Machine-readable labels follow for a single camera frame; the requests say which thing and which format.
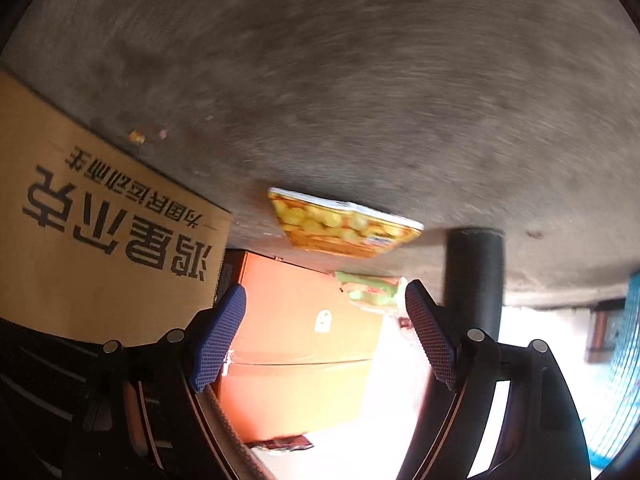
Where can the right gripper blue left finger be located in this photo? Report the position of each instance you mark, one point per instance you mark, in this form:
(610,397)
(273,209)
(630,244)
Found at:
(151,412)

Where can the orange Enaak snack bag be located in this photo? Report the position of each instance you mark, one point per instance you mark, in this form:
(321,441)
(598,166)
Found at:
(339,228)

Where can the brown printed cardboard box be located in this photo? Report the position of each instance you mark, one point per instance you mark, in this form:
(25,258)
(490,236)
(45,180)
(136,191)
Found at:
(94,245)

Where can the blue plastic basket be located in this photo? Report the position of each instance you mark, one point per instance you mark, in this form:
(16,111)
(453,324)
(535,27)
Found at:
(621,416)

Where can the orange cardboard box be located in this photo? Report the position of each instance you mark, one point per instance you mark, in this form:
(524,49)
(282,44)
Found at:
(302,355)

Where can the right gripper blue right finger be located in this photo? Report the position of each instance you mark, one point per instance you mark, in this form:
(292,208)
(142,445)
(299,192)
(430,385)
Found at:
(541,434)

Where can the gold snack wrapper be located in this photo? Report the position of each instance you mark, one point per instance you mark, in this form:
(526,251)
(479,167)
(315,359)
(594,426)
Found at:
(286,444)

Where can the black table leg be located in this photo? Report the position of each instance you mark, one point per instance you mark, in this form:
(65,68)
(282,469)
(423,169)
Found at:
(474,276)

